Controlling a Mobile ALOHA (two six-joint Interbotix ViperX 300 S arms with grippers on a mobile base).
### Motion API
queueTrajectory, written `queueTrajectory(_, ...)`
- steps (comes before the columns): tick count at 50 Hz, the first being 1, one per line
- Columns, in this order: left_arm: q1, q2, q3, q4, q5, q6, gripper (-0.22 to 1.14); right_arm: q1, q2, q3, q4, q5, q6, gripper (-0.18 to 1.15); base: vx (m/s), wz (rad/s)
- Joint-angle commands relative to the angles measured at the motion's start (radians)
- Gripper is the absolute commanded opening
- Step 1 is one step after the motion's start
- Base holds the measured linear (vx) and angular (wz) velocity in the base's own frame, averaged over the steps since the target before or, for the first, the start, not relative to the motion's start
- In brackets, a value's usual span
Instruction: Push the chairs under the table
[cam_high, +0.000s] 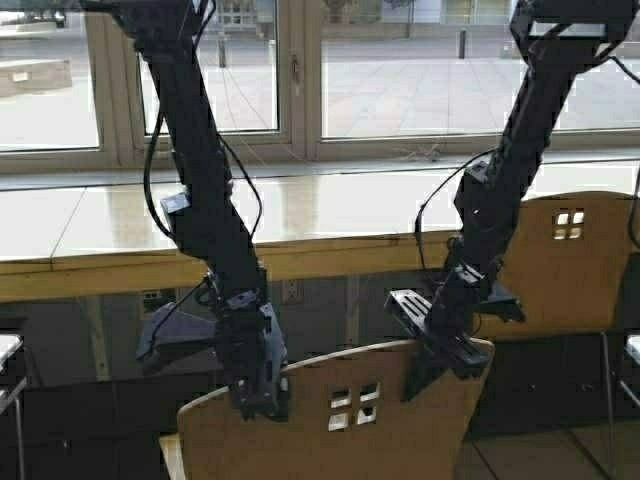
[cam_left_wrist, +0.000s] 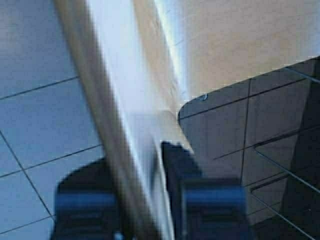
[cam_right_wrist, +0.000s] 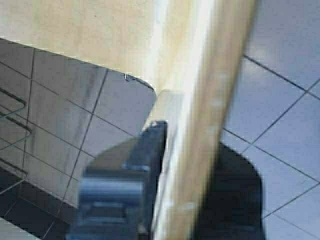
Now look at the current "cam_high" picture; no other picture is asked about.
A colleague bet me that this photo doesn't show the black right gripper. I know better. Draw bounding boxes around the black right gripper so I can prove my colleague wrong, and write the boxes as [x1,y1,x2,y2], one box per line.
[385,264,489,402]

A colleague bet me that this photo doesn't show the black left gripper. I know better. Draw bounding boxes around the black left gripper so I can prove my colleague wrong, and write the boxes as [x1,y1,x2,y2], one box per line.
[214,289,290,420]

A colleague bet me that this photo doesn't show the wooden chair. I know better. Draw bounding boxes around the wooden chair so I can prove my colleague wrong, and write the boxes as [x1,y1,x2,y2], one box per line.
[472,191,639,479]
[159,340,487,479]

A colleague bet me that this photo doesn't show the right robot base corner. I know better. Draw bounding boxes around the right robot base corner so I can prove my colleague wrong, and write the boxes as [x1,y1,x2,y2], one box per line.
[618,332,639,407]

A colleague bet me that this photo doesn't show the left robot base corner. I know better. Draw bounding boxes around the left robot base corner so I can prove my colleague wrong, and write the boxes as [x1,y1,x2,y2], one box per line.
[1,334,28,413]

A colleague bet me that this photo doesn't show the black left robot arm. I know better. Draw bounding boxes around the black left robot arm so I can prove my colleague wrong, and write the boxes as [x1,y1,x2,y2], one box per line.
[82,1,289,422]

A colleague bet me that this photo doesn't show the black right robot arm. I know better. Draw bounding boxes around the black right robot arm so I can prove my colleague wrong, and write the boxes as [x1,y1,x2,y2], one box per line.
[385,1,639,402]

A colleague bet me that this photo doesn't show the long wooden window counter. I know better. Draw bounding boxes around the long wooden window counter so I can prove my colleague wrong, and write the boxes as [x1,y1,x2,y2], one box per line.
[0,159,640,304]

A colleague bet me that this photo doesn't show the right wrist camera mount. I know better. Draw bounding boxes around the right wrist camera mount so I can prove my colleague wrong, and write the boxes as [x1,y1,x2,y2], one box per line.
[474,281,526,323]

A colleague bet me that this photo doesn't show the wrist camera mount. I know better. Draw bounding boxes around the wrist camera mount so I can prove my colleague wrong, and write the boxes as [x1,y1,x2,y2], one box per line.
[474,281,526,323]
[136,302,218,376]

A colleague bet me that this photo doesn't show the wall power outlet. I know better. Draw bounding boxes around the wall power outlet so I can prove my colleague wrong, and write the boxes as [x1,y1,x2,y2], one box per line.
[281,279,304,305]

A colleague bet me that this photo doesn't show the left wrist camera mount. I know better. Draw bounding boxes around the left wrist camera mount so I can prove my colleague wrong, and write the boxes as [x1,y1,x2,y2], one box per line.
[136,302,218,376]

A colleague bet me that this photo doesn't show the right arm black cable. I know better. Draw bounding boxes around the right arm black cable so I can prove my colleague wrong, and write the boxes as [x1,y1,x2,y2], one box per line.
[413,149,501,286]

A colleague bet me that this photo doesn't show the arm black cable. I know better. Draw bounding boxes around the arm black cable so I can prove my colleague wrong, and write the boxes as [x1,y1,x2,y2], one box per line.
[142,0,264,249]
[413,149,501,286]

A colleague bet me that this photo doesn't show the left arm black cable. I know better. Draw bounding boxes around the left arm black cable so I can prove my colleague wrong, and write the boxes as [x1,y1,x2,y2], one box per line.
[142,0,264,249]

